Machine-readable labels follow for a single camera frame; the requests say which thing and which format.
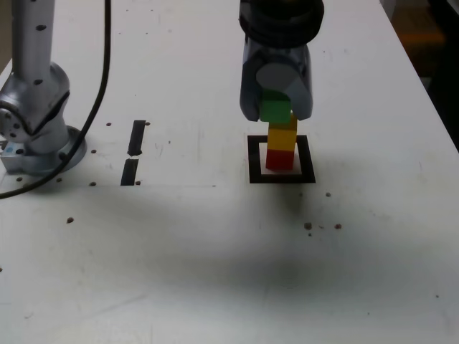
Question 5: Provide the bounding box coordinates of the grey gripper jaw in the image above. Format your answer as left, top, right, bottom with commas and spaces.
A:
255, 63, 315, 123
239, 66, 267, 123

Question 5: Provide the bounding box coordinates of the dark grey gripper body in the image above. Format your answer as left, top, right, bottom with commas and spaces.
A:
242, 37, 314, 95

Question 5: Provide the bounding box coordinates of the green cube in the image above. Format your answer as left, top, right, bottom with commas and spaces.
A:
259, 89, 292, 124

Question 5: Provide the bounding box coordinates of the yellow cube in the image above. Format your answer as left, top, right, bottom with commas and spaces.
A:
268, 113, 299, 153

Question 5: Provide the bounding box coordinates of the red cube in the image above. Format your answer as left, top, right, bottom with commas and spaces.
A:
265, 149, 296, 171

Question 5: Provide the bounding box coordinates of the black tape square outline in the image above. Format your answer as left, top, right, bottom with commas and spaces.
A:
247, 135, 317, 185

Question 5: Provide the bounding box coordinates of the black tape strip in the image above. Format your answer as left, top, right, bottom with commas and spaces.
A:
120, 119, 148, 187

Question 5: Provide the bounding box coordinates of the thick black cable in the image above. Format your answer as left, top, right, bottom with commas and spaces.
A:
0, 0, 111, 201

